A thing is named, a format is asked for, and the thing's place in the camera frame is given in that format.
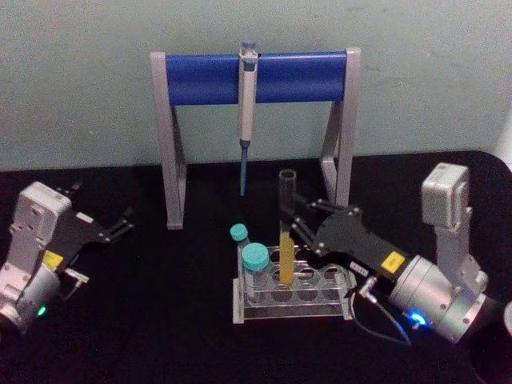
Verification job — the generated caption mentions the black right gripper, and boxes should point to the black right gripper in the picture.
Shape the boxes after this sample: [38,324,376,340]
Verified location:
[281,194,418,288]

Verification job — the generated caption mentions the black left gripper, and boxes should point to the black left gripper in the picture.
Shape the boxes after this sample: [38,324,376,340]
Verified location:
[42,179,136,274]

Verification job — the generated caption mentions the clear tube with yellow liquid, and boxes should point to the clear tube with yellow liquid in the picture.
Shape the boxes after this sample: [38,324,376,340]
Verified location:
[278,169,299,288]

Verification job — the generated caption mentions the large teal capped tube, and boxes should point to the large teal capped tube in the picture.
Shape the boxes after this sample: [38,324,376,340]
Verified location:
[239,242,270,305]

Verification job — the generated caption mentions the small teal capped tube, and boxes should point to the small teal capped tube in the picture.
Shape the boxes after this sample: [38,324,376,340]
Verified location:
[229,222,251,257]

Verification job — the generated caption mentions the clear plastic tube rack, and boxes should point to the clear plastic tube rack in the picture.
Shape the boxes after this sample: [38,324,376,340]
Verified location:
[232,246,357,326]

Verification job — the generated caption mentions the grey and blue pipette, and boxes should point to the grey and blue pipette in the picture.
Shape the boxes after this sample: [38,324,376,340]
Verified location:
[238,39,259,197]

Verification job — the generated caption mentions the black table cloth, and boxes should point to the black table cloth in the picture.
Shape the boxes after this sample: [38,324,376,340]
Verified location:
[0,150,512,384]

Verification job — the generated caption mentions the grey stand with blue bar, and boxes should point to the grey stand with blue bar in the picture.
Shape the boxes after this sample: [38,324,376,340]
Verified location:
[150,47,362,231]

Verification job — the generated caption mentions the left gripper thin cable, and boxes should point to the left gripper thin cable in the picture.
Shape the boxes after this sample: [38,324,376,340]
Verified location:
[59,268,90,301]

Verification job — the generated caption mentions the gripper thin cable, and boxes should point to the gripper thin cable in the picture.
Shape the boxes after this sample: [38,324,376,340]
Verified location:
[345,277,414,347]
[59,268,90,301]

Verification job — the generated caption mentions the right gripper thin cable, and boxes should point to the right gripper thin cable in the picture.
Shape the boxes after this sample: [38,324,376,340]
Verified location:
[345,277,414,347]

